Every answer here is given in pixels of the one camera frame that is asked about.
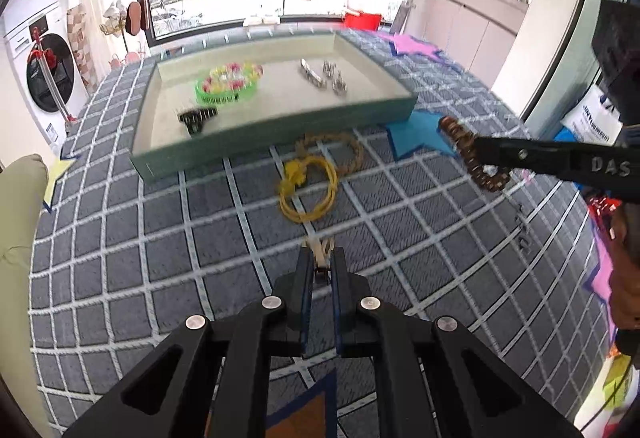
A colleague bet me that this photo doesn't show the white printed bag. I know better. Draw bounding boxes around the white printed bag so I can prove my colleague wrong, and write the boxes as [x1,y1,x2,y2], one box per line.
[560,84,624,148]

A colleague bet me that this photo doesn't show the red mop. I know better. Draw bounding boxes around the red mop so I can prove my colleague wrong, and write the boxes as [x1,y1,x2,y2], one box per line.
[31,29,79,125]

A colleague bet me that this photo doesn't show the person's right forearm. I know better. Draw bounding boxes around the person's right forearm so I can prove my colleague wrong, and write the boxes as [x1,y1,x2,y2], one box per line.
[607,204,640,331]

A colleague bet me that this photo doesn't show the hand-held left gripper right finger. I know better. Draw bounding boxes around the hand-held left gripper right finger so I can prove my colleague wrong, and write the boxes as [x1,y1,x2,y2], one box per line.
[330,247,584,438]

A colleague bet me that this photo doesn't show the blue star mat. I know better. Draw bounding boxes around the blue star mat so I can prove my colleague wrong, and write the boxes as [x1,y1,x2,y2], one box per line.
[384,110,459,163]

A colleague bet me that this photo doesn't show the small silver claw clip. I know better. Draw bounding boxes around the small silver claw clip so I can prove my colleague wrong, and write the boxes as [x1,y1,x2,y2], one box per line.
[322,60,349,97]

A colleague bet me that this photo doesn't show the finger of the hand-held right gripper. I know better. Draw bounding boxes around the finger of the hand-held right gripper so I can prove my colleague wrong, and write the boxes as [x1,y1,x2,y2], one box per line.
[472,135,634,182]

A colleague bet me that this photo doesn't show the yellow cord bracelet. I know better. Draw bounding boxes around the yellow cord bracelet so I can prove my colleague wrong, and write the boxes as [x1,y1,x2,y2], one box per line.
[277,155,339,224]

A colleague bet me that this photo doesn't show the orange star mat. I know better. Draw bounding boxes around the orange star mat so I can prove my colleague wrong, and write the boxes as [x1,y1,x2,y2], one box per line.
[264,367,339,438]

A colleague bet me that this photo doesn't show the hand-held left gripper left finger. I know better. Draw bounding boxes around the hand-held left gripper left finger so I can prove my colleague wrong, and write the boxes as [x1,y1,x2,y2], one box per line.
[62,247,314,438]

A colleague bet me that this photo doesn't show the black hair clip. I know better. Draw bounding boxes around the black hair clip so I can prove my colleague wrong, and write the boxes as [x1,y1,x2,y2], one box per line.
[177,106,219,135]

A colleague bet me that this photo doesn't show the silver hair clip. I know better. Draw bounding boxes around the silver hair clip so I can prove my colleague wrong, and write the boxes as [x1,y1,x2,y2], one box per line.
[298,58,329,89]

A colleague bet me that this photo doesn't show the red plastic basin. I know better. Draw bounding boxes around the red plastic basin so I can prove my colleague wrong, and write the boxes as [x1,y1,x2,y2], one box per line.
[343,10,382,32]

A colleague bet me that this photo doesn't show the teal shallow tray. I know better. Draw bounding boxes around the teal shallow tray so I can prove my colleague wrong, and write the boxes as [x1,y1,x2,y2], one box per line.
[130,30,419,182]

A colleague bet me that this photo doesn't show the gold hair clip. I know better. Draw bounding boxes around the gold hair clip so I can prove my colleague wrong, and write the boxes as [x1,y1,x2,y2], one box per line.
[302,238,335,290]

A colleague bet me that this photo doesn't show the brown wooden bead bracelet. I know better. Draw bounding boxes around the brown wooden bead bracelet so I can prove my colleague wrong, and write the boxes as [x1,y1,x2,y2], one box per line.
[438,115,512,193]

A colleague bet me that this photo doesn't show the purple star mat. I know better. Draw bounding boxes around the purple star mat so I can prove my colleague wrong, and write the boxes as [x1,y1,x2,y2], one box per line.
[377,31,444,67]

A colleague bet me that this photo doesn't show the white washing machine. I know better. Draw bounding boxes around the white washing machine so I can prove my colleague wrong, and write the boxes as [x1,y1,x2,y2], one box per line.
[4,4,90,155]

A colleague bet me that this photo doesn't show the white low cabinet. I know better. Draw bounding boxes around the white low cabinet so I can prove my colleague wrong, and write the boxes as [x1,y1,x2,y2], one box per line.
[399,0,532,93]

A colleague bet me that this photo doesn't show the tan braided bracelet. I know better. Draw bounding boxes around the tan braided bracelet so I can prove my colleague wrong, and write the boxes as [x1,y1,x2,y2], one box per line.
[297,131,366,175]

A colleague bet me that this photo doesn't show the dark small earrings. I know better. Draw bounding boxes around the dark small earrings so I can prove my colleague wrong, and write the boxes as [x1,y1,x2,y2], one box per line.
[516,202,537,252]

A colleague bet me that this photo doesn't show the yellow star mat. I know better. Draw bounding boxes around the yellow star mat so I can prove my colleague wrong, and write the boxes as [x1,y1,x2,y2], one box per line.
[42,152,82,215]

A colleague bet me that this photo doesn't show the green translucent bangle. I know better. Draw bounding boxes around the green translucent bangle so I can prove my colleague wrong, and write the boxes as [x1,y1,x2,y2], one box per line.
[194,67,264,105]

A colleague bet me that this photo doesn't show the pink yellow bead bracelet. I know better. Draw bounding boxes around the pink yellow bead bracelet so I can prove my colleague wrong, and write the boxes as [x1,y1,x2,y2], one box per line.
[206,62,264,92]

